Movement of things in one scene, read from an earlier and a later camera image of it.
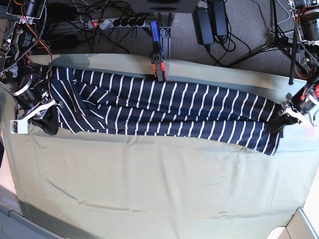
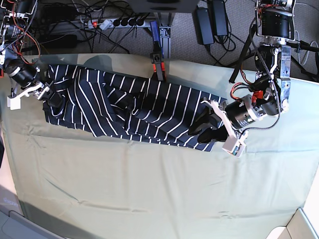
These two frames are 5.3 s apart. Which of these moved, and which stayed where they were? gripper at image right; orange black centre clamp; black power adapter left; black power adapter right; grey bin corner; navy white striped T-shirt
Moved: gripper at image right; navy white striped T-shirt
Stayed: black power adapter left; black power adapter right; orange black centre clamp; grey bin corner
